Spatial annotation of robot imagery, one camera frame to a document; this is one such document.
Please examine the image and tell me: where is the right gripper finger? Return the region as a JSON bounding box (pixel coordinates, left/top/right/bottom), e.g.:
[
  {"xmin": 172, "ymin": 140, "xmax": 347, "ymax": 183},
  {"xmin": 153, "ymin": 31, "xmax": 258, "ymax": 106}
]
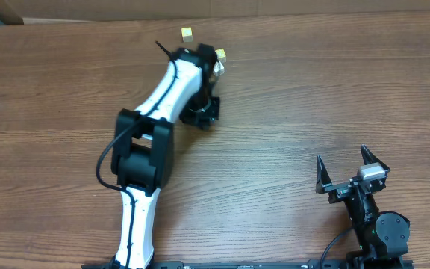
[
  {"xmin": 360, "ymin": 144, "xmax": 390, "ymax": 173},
  {"xmin": 315, "ymin": 155, "xmax": 332, "ymax": 194}
]

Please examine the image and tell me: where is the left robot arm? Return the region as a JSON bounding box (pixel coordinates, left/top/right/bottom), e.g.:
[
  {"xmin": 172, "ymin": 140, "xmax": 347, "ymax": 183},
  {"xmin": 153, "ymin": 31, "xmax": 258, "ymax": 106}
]
[{"xmin": 106, "ymin": 43, "xmax": 221, "ymax": 268}]

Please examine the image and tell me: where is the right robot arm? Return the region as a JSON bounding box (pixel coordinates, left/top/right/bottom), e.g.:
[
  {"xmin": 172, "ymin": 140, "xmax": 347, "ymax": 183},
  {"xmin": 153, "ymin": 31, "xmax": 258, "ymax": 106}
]
[{"xmin": 315, "ymin": 144, "xmax": 413, "ymax": 268}]

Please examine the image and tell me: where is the plain white wooden block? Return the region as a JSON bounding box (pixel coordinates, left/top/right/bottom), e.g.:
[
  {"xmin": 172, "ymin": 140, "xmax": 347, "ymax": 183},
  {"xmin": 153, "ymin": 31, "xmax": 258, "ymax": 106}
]
[{"xmin": 213, "ymin": 61, "xmax": 225, "ymax": 77}]

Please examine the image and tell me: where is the yellow block right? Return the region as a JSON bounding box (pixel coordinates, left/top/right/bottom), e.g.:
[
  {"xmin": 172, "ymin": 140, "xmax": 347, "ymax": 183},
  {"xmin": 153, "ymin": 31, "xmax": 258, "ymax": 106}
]
[{"xmin": 215, "ymin": 48, "xmax": 227, "ymax": 63}]

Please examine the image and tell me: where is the far yellow wooden block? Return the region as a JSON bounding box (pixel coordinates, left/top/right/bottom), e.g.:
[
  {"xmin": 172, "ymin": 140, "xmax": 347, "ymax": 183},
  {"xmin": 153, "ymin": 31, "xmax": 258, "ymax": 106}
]
[{"xmin": 181, "ymin": 27, "xmax": 193, "ymax": 43}]

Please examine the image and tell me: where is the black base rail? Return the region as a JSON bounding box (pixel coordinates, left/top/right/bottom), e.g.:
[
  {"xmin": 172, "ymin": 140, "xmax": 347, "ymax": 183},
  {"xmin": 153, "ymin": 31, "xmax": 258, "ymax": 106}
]
[{"xmin": 81, "ymin": 259, "xmax": 415, "ymax": 269}]

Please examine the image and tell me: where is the cardboard wall panel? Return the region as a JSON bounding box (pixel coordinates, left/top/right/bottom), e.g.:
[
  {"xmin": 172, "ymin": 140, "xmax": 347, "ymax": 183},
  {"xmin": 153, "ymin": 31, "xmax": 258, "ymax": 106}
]
[{"xmin": 0, "ymin": 0, "xmax": 430, "ymax": 24}]

